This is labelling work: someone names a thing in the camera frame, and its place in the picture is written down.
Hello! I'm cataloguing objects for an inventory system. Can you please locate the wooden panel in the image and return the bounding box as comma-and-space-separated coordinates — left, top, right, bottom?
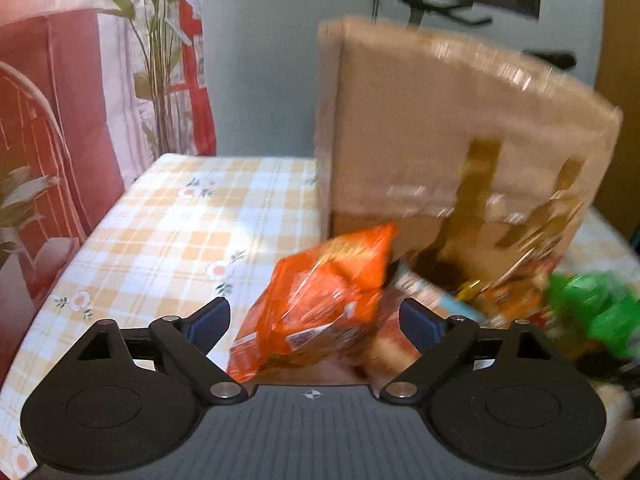
595, 0, 640, 242

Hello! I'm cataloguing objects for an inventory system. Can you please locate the orange snack bag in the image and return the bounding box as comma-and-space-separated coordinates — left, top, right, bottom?
227, 223, 401, 383

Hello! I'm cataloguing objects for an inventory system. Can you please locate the beige and orange cracker packet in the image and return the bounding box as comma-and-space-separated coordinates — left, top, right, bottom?
360, 305, 423, 382

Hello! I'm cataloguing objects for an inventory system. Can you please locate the brown snack packet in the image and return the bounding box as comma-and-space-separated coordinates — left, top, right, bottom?
480, 252, 563, 332

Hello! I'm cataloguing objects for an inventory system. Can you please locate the green snack bag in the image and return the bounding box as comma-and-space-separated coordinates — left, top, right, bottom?
547, 270, 640, 361

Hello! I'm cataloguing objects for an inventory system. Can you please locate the blue and white snack packet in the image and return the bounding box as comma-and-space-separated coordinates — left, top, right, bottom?
394, 264, 488, 325

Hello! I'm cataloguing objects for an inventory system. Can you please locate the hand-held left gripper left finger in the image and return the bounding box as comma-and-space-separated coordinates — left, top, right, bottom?
64, 296, 250, 407

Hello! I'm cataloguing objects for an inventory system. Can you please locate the black exercise bike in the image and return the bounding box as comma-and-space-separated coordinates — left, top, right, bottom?
370, 0, 577, 70

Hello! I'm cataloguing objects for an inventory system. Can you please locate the brown cardboard box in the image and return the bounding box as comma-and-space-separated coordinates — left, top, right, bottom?
314, 15, 625, 302

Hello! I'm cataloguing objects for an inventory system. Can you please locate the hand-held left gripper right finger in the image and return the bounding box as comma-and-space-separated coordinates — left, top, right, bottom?
380, 297, 572, 407

